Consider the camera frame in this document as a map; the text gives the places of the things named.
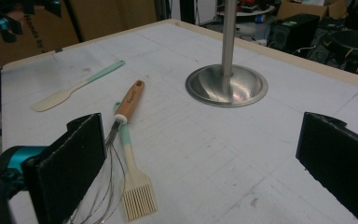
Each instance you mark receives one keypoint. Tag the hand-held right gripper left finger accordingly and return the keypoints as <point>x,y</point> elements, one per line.
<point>65,168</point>

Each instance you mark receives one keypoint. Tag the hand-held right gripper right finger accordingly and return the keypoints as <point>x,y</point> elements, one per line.
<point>341,161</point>

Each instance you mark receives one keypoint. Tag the teal and cream silicone spatula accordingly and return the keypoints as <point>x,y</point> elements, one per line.
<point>52,99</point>

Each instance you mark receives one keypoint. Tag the teal and cream basting brush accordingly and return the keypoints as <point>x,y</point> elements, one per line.
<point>138,186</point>

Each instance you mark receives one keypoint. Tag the steel utensil stand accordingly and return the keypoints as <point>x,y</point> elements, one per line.
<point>229,31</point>

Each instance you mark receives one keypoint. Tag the large cardboard panel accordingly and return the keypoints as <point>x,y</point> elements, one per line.
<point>105,18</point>

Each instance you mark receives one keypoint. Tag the black stool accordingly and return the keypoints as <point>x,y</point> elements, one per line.
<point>354,43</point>

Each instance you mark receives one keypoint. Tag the white grid mat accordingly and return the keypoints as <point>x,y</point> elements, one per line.
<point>199,155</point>

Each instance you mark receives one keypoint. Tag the black computer tower green label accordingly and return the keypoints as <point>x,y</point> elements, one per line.
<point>292,34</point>

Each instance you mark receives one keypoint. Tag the small cardboard box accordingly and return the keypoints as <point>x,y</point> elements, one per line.
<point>304,8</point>

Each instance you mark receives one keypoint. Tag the round white table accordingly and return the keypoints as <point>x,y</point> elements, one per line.
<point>245,13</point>

